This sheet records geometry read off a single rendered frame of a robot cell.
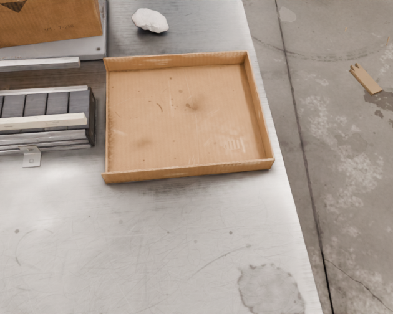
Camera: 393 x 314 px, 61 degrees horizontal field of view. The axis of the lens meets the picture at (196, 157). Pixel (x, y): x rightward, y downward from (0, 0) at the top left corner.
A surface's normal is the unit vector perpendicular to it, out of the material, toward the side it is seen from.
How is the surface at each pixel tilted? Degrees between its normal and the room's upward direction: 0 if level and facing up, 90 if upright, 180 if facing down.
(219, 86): 0
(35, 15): 90
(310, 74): 0
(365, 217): 0
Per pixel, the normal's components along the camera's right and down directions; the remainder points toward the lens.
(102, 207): 0.04, -0.46
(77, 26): 0.22, 0.87
